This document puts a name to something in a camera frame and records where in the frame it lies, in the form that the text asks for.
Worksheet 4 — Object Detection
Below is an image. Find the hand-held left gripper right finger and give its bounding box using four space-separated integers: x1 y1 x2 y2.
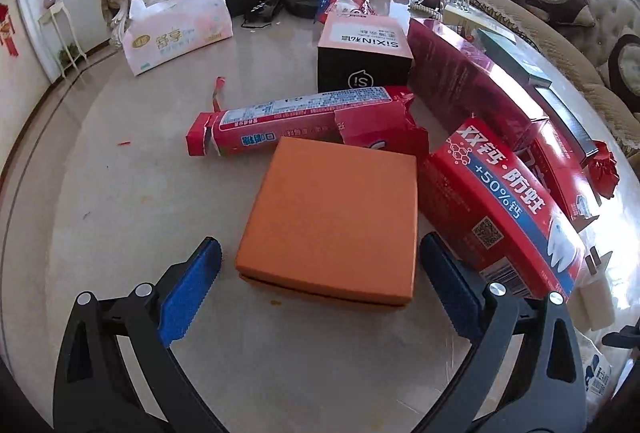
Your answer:
419 233 588 433

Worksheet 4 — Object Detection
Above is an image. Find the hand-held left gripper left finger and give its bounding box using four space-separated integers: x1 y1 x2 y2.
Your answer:
52 237 231 433

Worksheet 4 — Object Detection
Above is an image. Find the orange cardboard box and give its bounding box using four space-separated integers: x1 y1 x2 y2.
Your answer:
235 136 418 309

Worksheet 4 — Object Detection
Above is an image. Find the red blue-striped toothpaste box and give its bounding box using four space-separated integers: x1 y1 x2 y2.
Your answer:
419 117 586 301

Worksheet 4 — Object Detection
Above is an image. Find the white blue printed packet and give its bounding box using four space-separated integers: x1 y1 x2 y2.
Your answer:
580 333 613 399

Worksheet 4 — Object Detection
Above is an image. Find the small red carton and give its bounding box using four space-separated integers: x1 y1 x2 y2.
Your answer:
520 123 603 231

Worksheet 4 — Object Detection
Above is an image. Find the long torn red toothpaste box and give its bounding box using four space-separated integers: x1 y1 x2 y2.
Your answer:
186 85 430 164

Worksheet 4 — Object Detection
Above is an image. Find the red ribbon bow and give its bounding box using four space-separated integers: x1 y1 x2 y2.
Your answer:
587 140 620 198

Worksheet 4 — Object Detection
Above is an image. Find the torn red cardboard strip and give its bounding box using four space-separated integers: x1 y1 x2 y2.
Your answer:
210 77 226 112

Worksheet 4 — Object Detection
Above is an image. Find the long black box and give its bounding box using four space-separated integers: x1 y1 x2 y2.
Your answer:
532 85 598 154

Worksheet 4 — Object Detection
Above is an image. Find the large dark red box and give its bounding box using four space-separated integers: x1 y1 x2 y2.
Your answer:
407 18 548 154

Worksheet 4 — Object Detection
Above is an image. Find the grey-green box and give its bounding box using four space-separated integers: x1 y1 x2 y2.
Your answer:
475 29 553 88

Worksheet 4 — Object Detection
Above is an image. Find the black and pink box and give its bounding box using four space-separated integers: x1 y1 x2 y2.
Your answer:
317 11 415 94

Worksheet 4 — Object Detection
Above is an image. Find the pink and white tissue pack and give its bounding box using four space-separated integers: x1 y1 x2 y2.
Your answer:
122 0 234 76

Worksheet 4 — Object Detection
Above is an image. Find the beige lace-trimmed sofa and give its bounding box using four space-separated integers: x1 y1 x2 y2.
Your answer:
452 0 640 158

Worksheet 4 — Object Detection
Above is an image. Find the black remote control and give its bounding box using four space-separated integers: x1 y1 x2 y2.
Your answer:
243 0 286 24

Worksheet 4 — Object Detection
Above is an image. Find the white side table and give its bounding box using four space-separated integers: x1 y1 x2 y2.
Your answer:
39 0 88 78

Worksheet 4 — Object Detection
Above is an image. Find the red white snack wrapper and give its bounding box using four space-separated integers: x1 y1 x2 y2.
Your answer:
315 0 373 21

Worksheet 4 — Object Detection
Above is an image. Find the pearl necklace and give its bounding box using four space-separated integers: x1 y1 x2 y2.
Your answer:
411 2 443 20

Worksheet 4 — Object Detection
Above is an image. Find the red wall decoration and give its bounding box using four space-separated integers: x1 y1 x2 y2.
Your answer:
0 3 20 58

